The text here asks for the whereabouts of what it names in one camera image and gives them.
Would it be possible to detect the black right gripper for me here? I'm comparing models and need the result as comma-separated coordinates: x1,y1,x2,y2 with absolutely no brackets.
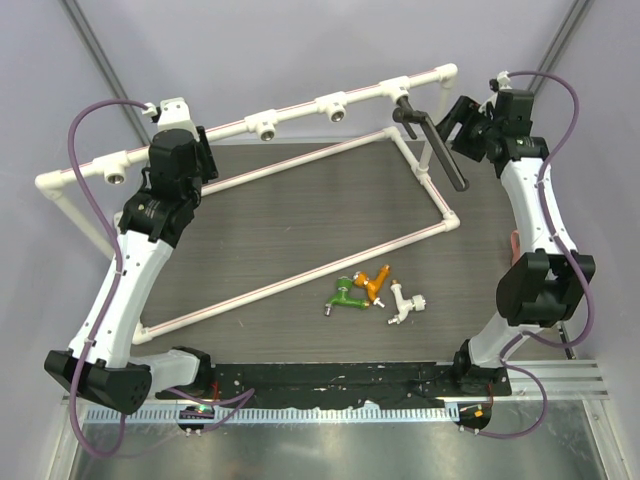
428,96,501,163

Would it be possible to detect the dark metal long faucet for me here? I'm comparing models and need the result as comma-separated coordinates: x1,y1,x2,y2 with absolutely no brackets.
392,95,469,192

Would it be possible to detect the white PVC pipe frame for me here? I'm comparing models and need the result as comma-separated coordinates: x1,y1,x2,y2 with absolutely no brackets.
34,62,462,346

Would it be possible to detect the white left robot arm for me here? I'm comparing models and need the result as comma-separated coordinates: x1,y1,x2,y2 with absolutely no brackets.
44,126,218,415

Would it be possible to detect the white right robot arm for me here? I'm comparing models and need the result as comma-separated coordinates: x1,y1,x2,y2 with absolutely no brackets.
437,89,596,395

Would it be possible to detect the pink mug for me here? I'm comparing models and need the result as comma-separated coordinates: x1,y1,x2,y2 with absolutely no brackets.
510,230,521,266

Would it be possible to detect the green faucet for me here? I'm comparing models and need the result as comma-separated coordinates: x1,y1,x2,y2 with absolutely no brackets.
324,276,370,316

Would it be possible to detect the orange faucet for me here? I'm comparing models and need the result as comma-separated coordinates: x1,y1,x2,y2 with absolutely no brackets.
352,264,391,308

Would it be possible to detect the white faucet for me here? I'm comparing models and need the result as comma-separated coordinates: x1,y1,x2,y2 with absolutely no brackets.
387,279,427,325

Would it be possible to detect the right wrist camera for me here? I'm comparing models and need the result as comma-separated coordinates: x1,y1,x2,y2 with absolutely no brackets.
489,71,512,93

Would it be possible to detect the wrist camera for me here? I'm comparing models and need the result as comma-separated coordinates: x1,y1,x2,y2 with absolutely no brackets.
142,97,197,137
489,71,512,93

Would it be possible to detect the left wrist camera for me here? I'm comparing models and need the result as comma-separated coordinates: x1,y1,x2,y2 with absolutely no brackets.
142,97,197,137

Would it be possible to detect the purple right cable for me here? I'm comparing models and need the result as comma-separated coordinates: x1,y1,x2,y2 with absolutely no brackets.
474,71,596,439

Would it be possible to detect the purple cable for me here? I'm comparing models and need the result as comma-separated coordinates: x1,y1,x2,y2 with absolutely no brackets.
474,71,596,439
66,98,256,459

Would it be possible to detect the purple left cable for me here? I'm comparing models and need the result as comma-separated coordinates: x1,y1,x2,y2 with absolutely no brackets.
66,98,256,459

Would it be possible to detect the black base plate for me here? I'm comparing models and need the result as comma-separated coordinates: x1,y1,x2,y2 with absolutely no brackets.
207,359,511,409

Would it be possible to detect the grey slotted cable duct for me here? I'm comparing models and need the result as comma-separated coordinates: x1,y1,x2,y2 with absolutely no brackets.
85,405,460,424

